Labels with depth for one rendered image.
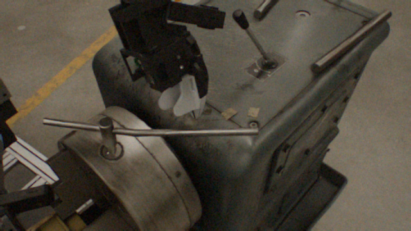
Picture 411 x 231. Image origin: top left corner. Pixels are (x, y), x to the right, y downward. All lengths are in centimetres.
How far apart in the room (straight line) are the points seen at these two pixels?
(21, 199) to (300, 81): 59
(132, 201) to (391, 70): 255
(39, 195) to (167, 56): 42
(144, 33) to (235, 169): 28
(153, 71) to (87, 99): 208
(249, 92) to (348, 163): 161
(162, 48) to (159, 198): 28
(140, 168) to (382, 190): 176
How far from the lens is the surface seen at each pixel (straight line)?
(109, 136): 57
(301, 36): 83
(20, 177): 199
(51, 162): 69
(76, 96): 256
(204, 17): 50
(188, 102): 51
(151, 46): 46
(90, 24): 321
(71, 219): 72
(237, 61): 74
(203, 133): 52
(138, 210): 61
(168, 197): 63
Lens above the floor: 173
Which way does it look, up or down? 50 degrees down
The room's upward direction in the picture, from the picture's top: straight up
